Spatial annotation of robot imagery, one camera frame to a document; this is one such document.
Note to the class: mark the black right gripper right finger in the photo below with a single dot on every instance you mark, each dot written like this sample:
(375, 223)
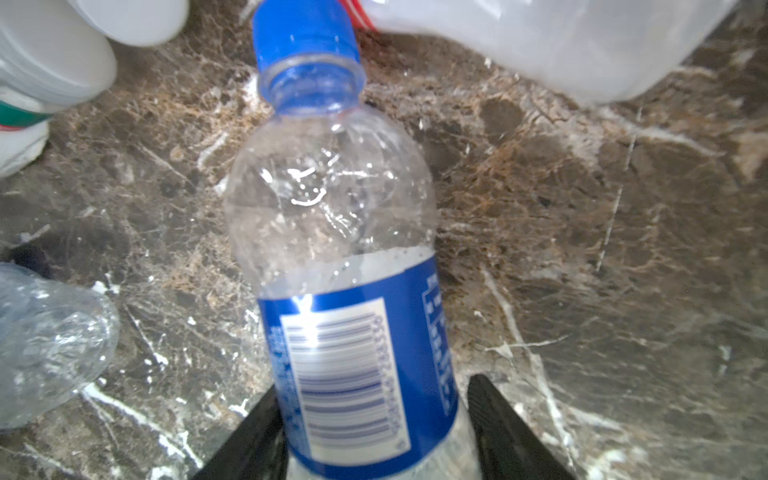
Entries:
(507, 447)

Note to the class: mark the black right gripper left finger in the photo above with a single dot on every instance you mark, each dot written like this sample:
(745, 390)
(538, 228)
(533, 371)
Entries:
(257, 449)

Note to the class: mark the white bottle green leaf label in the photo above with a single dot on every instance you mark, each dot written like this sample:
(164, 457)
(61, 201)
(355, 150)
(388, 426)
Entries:
(57, 54)

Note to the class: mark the white bottle red cap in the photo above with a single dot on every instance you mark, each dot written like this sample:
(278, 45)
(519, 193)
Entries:
(595, 51)

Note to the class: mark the clear bottle blue label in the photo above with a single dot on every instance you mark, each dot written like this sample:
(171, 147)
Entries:
(56, 338)

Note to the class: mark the small bottle blue cap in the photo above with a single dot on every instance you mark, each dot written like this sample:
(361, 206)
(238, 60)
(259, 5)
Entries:
(332, 216)

